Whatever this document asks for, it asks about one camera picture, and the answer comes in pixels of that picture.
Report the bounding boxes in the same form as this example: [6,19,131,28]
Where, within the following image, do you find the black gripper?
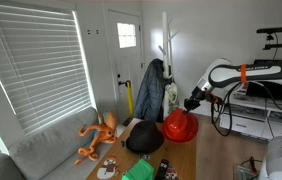
[184,87,206,113]

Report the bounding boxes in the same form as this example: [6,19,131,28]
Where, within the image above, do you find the red hard hat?
[162,109,199,143]

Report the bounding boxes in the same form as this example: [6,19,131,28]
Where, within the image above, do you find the black felt hat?
[126,121,164,154]

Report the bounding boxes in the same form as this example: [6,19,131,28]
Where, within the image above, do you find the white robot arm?
[184,58,282,113]

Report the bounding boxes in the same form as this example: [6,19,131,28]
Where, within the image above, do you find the cream tote bag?
[163,83,179,119]

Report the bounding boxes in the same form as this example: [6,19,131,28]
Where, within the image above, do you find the dark grey jacket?
[133,59,172,122]

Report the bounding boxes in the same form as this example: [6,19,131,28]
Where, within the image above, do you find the white coat rack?
[158,12,178,79]

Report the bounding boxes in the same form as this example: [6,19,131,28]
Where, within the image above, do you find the wooden coffee table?
[85,117,198,180]

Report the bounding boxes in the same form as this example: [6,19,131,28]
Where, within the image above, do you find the white drawer cabinet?
[220,92,282,140]

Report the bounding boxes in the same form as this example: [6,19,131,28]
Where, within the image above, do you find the large Christmas character sticker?
[164,166,179,180]

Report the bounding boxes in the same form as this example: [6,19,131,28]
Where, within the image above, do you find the black TV remote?
[154,159,169,180]

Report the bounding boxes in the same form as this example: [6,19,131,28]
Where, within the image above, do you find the green plastic box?
[121,159,154,180]

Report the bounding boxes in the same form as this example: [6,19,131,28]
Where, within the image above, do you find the orange plush octopus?
[74,110,118,165]

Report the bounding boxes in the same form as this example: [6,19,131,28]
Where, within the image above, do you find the white front door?
[108,10,141,124]

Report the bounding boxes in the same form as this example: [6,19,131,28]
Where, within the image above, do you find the snowman sticker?
[97,155,118,180]

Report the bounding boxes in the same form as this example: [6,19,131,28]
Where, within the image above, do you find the grey sofa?
[0,106,126,180]

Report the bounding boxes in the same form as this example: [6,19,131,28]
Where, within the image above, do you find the white window blinds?
[0,0,93,159]

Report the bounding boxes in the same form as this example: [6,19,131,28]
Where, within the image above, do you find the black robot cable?
[209,81,282,137]

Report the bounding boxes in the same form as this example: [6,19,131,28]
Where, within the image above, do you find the yellow handled tool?
[118,80,134,126]

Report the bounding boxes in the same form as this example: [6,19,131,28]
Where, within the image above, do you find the black camera on stand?
[256,27,282,50]

